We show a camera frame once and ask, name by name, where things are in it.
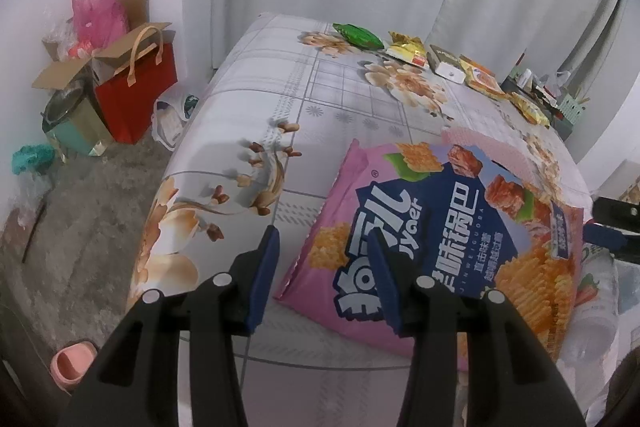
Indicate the green snack wrapper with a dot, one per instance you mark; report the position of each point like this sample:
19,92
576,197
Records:
357,35

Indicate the teal cloth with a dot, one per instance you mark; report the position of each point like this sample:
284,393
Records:
32,157

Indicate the white plastic bag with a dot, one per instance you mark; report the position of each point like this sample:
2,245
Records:
167,124

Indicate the small white box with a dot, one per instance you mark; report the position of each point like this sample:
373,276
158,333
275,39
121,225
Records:
447,69

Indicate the pale green desk organizer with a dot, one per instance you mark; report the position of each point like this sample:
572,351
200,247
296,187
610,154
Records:
570,109

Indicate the pink chip bag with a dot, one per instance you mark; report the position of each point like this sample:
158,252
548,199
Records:
450,217

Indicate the pink slipper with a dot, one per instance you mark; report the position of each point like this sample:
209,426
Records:
70,364

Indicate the teal round tin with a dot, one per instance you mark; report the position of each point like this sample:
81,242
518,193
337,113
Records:
75,127

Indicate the yellow snack wrapper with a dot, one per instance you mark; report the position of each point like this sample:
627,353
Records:
407,49
530,109

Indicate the brown cardboard box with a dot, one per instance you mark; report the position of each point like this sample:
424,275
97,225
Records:
132,4

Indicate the red paper bag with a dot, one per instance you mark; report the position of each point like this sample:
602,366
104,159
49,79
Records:
140,97

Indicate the clear plastic bag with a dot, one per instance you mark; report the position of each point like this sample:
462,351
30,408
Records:
62,37

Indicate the clear plastic bottle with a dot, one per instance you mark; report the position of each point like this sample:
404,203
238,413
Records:
597,297

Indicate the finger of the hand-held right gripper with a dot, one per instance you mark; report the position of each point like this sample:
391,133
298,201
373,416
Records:
600,234

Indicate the orange snack wrapper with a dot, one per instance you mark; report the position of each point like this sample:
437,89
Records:
472,64
487,86

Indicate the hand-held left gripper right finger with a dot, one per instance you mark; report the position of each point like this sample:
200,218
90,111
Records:
385,292

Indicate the pink plastic bag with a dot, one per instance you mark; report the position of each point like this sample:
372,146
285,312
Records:
97,14

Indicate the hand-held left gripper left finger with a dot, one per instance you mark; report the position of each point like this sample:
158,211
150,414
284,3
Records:
260,277

